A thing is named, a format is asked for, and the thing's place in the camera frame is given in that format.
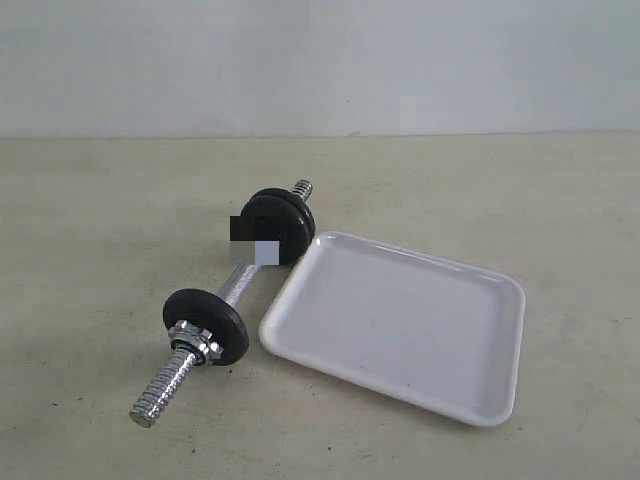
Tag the black weight plate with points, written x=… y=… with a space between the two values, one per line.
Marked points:
x=206 y=310
x=299 y=203
x=277 y=219

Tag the chrome star collar nut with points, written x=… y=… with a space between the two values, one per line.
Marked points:
x=196 y=340

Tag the white plastic tray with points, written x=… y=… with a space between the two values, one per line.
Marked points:
x=435 y=333

